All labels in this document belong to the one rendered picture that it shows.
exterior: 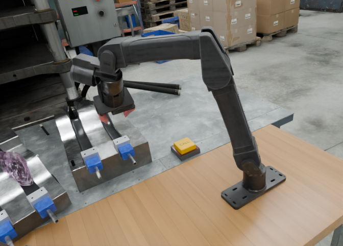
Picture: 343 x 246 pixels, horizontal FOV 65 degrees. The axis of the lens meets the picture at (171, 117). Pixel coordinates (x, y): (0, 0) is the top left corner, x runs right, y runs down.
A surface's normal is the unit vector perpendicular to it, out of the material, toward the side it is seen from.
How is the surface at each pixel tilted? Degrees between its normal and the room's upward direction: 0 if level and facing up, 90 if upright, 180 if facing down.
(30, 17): 90
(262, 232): 0
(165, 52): 93
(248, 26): 81
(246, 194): 0
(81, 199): 0
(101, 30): 90
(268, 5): 90
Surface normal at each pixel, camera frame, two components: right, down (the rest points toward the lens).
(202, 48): -0.18, 0.51
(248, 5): 0.44, 0.23
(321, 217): -0.13, -0.86
